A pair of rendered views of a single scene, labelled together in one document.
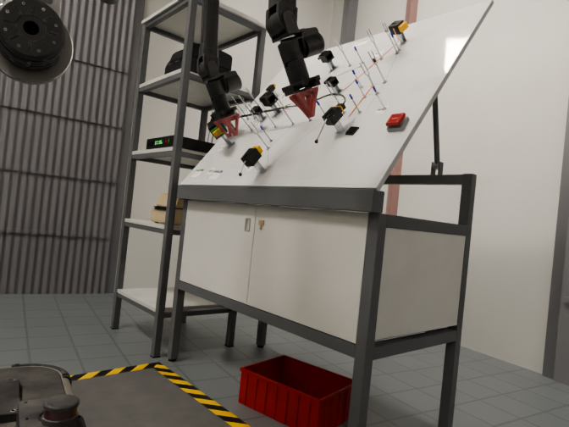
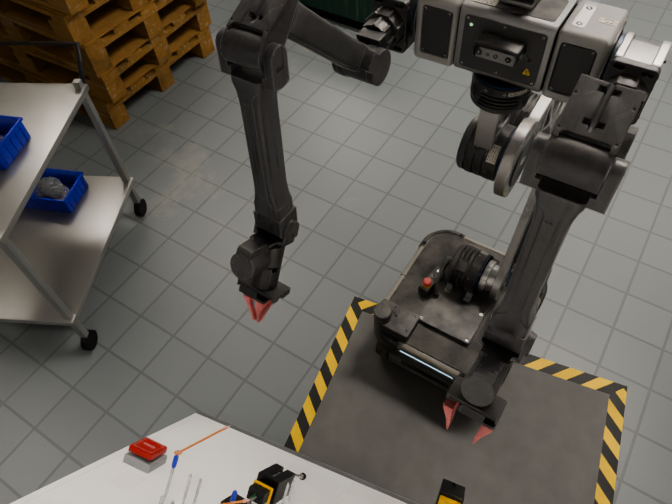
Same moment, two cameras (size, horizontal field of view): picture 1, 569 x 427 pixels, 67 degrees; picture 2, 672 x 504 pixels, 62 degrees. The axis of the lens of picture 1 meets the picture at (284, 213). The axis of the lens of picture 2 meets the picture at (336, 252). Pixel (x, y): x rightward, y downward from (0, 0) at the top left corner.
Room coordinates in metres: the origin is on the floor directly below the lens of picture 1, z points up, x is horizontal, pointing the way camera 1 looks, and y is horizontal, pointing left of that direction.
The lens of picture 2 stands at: (1.86, -0.10, 2.13)
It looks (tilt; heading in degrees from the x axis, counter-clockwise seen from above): 53 degrees down; 159
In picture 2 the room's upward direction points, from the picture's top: 5 degrees counter-clockwise
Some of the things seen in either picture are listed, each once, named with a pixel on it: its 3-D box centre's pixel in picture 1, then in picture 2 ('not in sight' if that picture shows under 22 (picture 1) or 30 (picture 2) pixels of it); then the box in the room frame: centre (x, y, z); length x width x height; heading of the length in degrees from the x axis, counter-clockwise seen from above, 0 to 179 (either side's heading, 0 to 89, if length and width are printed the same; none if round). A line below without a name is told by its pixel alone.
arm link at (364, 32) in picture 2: not in sight; (366, 58); (0.93, 0.37, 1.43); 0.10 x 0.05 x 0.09; 122
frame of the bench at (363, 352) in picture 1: (300, 301); not in sight; (1.91, -0.11, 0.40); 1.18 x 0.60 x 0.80; 42
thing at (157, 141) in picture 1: (186, 148); not in sight; (2.45, 0.59, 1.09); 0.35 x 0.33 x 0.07; 42
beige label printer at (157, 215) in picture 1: (185, 207); not in sight; (2.42, 0.56, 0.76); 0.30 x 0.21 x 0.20; 135
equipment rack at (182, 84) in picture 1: (187, 179); not in sight; (2.54, 0.59, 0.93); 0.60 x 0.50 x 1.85; 42
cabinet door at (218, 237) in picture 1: (215, 246); not in sight; (1.92, 0.29, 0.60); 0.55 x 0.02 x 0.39; 42
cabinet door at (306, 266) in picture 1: (300, 264); not in sight; (1.51, -0.07, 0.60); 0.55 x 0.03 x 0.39; 42
